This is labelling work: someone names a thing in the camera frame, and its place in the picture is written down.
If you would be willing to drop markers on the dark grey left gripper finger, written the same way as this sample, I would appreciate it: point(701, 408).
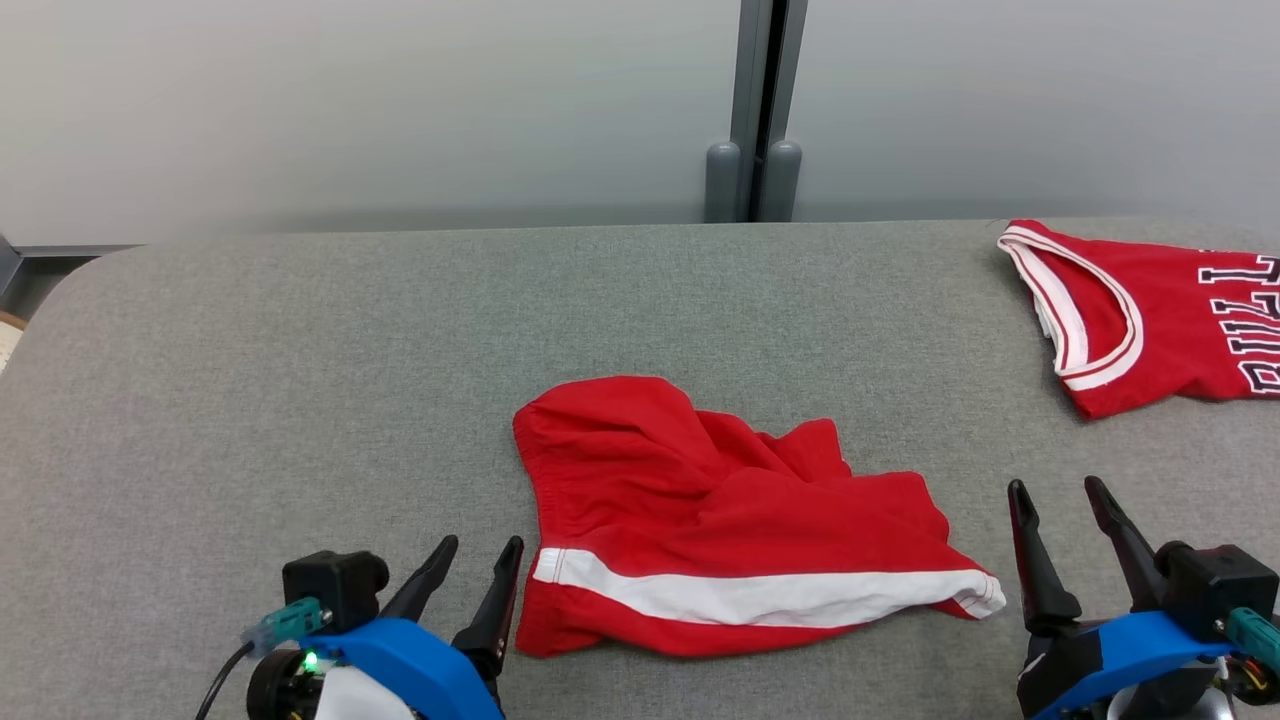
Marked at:
point(490, 620)
point(420, 595)

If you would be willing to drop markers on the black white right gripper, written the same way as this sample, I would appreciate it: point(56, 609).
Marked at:
point(1055, 665)

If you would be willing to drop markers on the red shorts with white stripe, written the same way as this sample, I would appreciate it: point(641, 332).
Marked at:
point(700, 520)

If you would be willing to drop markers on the red basketball jersey white trim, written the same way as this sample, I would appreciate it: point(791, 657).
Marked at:
point(1170, 320)

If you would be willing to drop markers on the cream perforated laundry basket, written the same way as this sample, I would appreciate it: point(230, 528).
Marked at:
point(8, 345)

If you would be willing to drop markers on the grey rounded partition foot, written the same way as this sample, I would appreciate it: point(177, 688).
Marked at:
point(782, 185)
point(722, 185)

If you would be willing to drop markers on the blue left camera mount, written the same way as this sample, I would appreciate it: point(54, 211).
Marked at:
point(420, 670)

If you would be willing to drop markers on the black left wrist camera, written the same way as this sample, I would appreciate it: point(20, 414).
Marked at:
point(335, 585)

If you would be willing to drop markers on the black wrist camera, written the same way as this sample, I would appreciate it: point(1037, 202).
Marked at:
point(335, 585)
point(1215, 585)

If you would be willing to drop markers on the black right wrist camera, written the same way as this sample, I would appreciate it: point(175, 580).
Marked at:
point(1215, 585)

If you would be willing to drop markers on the green left camera connector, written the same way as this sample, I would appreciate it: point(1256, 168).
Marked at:
point(290, 622)

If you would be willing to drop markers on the green camera connector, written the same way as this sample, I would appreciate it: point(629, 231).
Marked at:
point(290, 622)
point(1255, 635)

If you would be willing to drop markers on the green right camera connector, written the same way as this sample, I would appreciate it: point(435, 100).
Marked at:
point(1255, 635)

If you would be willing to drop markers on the grey partition post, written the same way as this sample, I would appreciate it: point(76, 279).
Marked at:
point(765, 70)

